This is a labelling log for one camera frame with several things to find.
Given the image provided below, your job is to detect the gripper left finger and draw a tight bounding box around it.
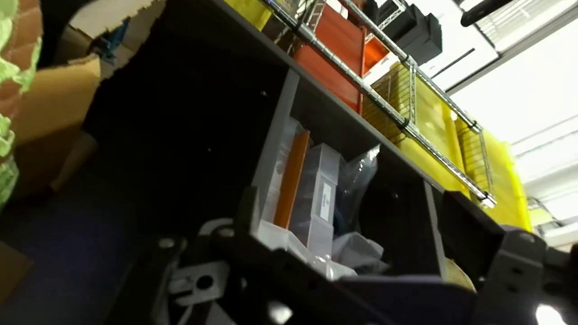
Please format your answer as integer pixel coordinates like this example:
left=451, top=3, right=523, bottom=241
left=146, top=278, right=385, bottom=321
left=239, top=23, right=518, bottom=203
left=108, top=185, right=390, bottom=325

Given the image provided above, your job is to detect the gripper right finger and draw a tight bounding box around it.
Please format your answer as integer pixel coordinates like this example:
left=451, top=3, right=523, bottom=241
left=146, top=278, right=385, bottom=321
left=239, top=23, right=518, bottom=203
left=440, top=190, right=578, bottom=325

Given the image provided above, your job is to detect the low clear plastic box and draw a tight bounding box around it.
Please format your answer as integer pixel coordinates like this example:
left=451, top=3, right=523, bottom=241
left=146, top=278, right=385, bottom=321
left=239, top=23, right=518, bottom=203
left=254, top=219, right=358, bottom=281

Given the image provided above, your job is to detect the tan round object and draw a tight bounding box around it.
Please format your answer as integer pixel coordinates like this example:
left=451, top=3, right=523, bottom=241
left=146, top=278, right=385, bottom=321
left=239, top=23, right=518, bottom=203
left=444, top=257, right=477, bottom=292

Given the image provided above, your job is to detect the yellow plastic bin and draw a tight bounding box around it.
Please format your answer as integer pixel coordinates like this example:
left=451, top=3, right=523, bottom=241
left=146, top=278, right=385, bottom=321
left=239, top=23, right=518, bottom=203
left=224, top=0, right=272, bottom=31
left=361, top=62, right=471, bottom=195
left=455, top=116, right=533, bottom=232

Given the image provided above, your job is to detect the white plastic bag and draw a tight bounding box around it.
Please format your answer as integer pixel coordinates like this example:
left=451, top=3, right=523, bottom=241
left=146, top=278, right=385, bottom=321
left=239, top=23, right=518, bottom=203
left=331, top=232, right=390, bottom=274

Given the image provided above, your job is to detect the clear plastic box with label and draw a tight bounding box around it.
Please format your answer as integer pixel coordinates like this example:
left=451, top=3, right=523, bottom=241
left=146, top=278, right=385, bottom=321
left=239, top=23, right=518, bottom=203
left=289, top=143, right=345, bottom=259

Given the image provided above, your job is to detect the orange flat panel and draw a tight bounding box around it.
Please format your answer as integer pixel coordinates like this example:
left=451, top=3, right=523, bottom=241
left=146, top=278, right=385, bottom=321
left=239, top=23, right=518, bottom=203
left=273, top=130, right=312, bottom=229

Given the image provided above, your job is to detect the clear plastic bag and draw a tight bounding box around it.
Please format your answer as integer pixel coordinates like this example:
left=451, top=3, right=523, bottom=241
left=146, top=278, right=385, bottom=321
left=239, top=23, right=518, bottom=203
left=333, top=144, right=381, bottom=236

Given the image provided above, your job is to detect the dark grey cubby shelf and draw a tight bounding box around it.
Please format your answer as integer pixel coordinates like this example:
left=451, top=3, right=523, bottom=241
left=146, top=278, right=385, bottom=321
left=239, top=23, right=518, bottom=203
left=81, top=0, right=452, bottom=283

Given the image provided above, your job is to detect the orange plastic bin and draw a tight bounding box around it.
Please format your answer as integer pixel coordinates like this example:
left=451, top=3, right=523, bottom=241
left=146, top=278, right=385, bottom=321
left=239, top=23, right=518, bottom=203
left=293, top=4, right=390, bottom=114

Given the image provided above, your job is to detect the stack of black boxes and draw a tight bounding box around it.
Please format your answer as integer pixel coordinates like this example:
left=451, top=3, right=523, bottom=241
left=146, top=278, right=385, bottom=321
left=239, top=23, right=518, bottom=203
left=374, top=0, right=444, bottom=66

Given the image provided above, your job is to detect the brown cardboard piece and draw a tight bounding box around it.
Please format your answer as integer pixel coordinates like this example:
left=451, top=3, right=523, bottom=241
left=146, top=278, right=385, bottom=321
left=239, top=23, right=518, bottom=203
left=0, top=241, right=33, bottom=308

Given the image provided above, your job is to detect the black bar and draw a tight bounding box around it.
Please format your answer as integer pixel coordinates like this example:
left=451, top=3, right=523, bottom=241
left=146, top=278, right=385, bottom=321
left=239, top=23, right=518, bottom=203
left=460, top=0, right=516, bottom=28

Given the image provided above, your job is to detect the brown cardboard box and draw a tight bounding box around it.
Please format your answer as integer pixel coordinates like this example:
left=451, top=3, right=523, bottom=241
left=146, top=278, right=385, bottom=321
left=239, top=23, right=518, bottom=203
left=13, top=54, right=102, bottom=200

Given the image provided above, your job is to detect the torn cardboard box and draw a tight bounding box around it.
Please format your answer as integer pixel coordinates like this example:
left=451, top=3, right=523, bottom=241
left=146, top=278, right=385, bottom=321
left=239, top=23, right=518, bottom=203
left=54, top=0, right=168, bottom=78

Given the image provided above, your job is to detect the green and brick-red object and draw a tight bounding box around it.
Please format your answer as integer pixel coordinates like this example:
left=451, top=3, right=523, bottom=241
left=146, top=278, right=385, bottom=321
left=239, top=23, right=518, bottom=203
left=0, top=0, right=44, bottom=209

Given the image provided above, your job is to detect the chrome wire rack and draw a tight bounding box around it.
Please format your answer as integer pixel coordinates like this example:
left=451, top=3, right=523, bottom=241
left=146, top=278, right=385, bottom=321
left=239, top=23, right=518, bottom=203
left=261, top=0, right=498, bottom=209

